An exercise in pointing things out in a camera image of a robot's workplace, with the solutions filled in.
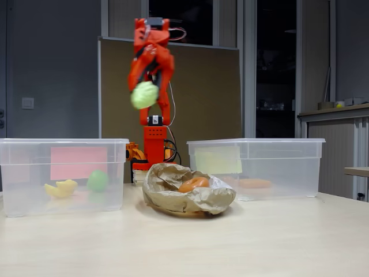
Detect light green toy grapes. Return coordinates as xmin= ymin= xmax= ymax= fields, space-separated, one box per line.
xmin=130 ymin=81 xmax=159 ymax=110

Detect green toy apple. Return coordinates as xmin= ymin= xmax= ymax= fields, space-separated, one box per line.
xmin=86 ymin=169 xmax=110 ymax=193

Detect yellow toy bananas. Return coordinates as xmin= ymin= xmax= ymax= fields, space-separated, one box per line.
xmin=44 ymin=179 xmax=78 ymax=199

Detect orange toy waffle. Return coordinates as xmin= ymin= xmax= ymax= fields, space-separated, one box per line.
xmin=238 ymin=178 xmax=272 ymax=189

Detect yellow-green paper label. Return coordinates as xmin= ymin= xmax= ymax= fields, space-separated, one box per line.
xmin=194 ymin=145 xmax=243 ymax=174

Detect pink paper label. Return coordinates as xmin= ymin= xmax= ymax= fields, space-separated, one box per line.
xmin=50 ymin=146 xmax=108 ymax=181

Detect clear plastic bin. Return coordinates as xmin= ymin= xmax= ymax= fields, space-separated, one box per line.
xmin=0 ymin=138 xmax=130 ymax=218
xmin=186 ymin=138 xmax=326 ymax=202

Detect brown pin board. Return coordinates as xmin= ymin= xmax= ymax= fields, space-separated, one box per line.
xmin=97 ymin=36 xmax=242 ymax=184

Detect light orange printed part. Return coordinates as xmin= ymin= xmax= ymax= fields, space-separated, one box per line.
xmin=126 ymin=141 xmax=148 ymax=162

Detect wooden base block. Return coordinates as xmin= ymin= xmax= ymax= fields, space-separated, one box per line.
xmin=132 ymin=169 xmax=150 ymax=184

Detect brown-orange toy donut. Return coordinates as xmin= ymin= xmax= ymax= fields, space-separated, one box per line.
xmin=178 ymin=177 xmax=210 ymax=193

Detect crumpled brown paper bag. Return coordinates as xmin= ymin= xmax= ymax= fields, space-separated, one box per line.
xmin=141 ymin=163 xmax=237 ymax=215

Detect grey shutter cabinet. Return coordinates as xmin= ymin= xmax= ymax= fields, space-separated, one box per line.
xmin=298 ymin=103 xmax=369 ymax=200

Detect small side table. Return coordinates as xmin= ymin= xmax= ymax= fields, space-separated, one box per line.
xmin=342 ymin=166 xmax=369 ymax=177

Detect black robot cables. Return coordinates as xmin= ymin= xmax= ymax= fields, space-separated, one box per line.
xmin=164 ymin=140 xmax=182 ymax=164

